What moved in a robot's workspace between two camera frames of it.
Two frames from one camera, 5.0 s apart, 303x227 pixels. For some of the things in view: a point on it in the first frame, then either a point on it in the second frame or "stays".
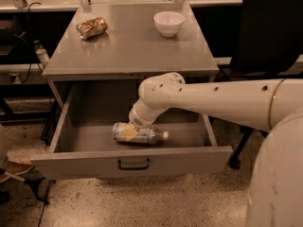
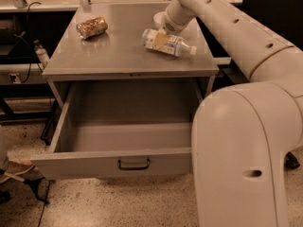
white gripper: [137, 121] -> [170, 27]
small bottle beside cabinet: [42, 54] stays
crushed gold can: [92, 27] stays
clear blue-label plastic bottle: [149, 134] -> [174, 44]
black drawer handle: [133, 168] stays
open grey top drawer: [83, 145] stays
